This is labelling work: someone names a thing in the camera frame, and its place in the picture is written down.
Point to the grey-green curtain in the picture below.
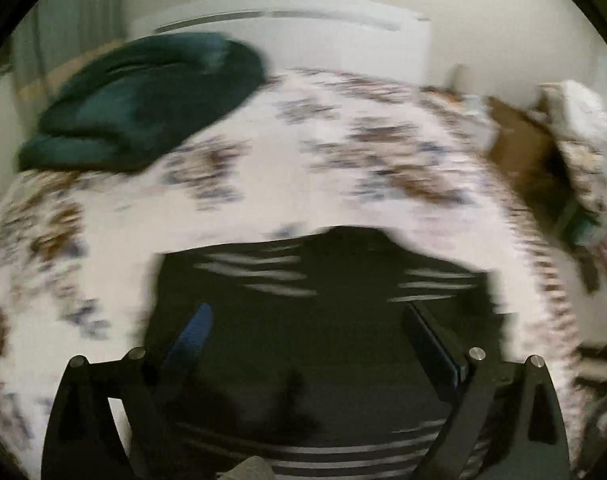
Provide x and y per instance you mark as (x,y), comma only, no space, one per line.
(58,35)

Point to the white headboard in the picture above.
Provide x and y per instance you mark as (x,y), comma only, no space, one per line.
(333,45)

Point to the dark green blanket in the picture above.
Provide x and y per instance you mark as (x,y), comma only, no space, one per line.
(133,110)

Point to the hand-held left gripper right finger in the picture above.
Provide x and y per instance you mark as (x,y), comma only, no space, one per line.
(433,347)

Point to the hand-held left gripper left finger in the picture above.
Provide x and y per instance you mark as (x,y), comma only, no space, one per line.
(196,332)

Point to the black garment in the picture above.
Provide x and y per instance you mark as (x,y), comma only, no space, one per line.
(333,310)

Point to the brown cardboard box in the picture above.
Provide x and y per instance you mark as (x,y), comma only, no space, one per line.
(523,145)

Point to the pile of white clothes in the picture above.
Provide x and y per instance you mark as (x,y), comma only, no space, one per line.
(578,115)

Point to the bed with floral sheet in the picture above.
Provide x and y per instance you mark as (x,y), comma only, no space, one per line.
(283,185)

